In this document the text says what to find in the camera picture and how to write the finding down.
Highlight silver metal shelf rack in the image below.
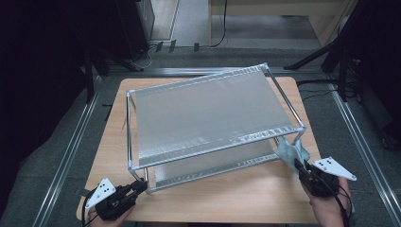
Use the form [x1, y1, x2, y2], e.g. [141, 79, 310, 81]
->
[126, 61, 307, 194]

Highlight black tripod stand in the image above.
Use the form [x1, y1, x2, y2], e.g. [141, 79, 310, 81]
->
[283, 0, 373, 103]

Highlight black floor cables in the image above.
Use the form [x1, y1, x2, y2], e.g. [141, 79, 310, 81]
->
[296, 79, 340, 103]

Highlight black stand base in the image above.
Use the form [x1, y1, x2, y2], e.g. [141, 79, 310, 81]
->
[379, 124, 401, 151]

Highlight dark cabinet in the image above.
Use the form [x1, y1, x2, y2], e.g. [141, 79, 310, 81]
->
[114, 0, 155, 61]

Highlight hanging black cable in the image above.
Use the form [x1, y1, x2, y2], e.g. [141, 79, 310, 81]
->
[209, 0, 229, 48]

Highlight hand-held gripper cable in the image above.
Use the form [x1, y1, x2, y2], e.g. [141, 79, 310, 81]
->
[80, 188, 99, 227]
[315, 174, 355, 227]

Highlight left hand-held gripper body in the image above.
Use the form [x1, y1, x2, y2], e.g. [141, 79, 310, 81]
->
[84, 178, 137, 221]

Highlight left hand-held gripper cable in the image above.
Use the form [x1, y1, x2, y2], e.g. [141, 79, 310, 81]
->
[80, 188, 99, 227]

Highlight right hand-held gripper cable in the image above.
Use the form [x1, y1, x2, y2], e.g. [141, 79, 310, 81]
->
[315, 174, 355, 227]

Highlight black metal stand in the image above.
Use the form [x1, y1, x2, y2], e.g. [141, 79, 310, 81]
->
[83, 46, 145, 103]

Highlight person's left hand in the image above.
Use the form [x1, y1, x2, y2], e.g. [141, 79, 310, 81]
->
[88, 204, 137, 227]

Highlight person's right hand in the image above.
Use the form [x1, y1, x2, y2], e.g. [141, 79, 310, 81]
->
[301, 177, 353, 219]

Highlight white floor cable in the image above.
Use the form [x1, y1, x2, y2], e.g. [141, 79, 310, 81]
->
[133, 44, 159, 71]

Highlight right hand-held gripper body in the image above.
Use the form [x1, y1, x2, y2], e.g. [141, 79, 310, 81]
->
[298, 156, 357, 199]

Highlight light blue cloth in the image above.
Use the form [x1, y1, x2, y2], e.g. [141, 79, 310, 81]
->
[274, 135, 311, 174]

